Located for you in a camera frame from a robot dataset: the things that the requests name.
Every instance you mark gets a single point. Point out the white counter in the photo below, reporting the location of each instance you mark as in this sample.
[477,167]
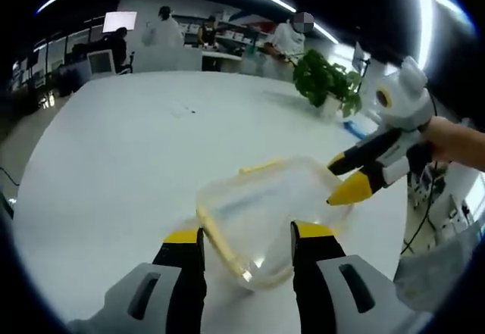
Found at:
[191,57]

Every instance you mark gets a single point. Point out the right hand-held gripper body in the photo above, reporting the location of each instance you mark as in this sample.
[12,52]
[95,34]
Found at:
[405,99]

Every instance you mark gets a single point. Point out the white plant pot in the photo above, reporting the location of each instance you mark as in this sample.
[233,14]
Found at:
[331,107]

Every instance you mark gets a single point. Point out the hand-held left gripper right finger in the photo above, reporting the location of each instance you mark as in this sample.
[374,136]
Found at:
[318,247]

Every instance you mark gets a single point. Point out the person's right hand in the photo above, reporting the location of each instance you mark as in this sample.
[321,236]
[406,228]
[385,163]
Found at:
[443,141]

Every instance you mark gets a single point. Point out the green potted plant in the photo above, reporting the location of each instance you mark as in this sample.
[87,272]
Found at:
[322,76]

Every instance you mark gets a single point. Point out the blue wipes packet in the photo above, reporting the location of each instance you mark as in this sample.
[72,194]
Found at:
[358,128]

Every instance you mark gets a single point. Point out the wall shelf with white boxes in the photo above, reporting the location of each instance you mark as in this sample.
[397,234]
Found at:
[189,27]

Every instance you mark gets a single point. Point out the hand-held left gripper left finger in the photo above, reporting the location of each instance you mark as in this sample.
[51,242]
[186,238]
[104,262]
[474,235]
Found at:
[178,273]

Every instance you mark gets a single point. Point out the white side desk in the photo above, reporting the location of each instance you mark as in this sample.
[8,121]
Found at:
[460,182]

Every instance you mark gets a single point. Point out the clear plastic zip bag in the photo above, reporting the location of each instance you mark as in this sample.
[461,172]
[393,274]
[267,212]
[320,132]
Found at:
[206,216]

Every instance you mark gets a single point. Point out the white wall screen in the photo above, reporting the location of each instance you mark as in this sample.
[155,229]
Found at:
[119,21]

